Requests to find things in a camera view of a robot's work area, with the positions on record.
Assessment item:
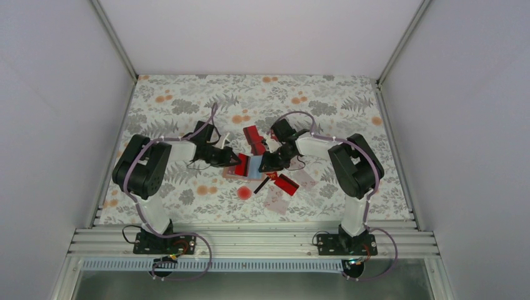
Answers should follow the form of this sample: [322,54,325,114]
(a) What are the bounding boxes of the red card pair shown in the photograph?
[242,126,267,156]

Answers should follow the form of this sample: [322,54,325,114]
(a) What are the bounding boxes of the tan leather card holder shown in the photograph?
[222,153,267,181]

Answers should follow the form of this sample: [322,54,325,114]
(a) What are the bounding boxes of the red card black stripe bottom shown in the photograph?
[234,153,250,177]

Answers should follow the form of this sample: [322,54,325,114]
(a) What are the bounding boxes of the red card black stripe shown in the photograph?
[274,174,299,196]
[234,153,250,177]

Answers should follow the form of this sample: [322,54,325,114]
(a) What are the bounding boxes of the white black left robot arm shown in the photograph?
[112,121,242,253]

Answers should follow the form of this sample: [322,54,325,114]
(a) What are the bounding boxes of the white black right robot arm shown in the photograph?
[259,119,384,254]

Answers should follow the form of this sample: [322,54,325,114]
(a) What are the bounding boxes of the red VIP card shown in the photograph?
[266,172,279,181]

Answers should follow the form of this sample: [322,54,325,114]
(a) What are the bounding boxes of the red card black stripe right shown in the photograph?
[274,174,299,196]

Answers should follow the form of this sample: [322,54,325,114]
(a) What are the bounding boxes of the white VIP card centre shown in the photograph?
[293,169,318,191]

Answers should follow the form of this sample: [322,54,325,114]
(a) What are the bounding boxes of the white card black stripe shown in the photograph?
[236,177,270,201]

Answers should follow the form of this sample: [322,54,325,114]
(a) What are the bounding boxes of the white floral card bottom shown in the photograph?
[264,186,289,215]

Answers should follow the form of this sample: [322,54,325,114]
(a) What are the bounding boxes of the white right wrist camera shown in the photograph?
[266,136,281,153]

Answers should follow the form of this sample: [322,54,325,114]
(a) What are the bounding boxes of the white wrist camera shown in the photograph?
[217,132,231,149]
[266,136,281,153]

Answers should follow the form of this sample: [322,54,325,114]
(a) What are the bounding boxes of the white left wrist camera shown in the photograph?
[217,132,231,149]

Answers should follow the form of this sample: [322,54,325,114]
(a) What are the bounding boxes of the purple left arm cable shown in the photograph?
[122,101,213,283]

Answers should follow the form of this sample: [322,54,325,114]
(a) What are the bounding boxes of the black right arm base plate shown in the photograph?
[315,233,378,256]

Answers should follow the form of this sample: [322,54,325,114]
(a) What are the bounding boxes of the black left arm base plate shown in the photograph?
[132,231,196,255]

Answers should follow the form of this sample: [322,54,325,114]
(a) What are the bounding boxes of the aluminium corner post left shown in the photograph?
[89,0,138,83]

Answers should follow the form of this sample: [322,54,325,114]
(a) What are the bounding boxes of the aluminium corner post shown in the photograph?
[89,0,138,83]
[376,0,432,88]

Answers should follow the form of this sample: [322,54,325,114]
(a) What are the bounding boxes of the white perforated cable duct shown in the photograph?
[80,257,343,273]

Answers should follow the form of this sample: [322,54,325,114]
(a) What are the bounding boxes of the aluminium front rail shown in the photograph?
[67,227,440,259]

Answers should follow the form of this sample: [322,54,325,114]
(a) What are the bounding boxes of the aluminium corner post right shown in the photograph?
[376,0,432,88]

